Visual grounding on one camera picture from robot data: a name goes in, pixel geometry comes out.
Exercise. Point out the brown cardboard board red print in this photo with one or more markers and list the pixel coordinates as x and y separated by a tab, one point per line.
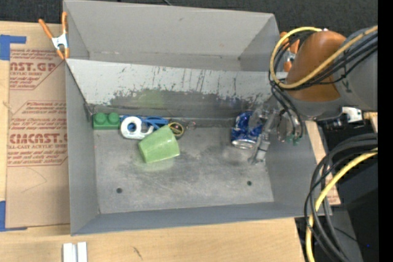
37	168

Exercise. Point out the grey metal bin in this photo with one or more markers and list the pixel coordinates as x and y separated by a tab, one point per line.
190	181

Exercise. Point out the blue plastic tool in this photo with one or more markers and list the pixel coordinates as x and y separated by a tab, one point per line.
157	121

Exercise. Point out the crushed blue drink can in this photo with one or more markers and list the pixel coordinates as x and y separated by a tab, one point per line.
242	135

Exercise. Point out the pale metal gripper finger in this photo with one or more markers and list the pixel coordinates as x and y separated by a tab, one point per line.
259	120
263	148

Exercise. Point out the green plastic cup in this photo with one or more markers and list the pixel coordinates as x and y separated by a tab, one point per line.
159	145

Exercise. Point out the green toy brick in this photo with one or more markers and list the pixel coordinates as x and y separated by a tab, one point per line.
105	121

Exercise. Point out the black cylinder on white bracket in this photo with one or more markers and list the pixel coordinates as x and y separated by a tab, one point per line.
352	114

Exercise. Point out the white tape dispenser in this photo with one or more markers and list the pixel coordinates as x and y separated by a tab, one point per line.
128	132

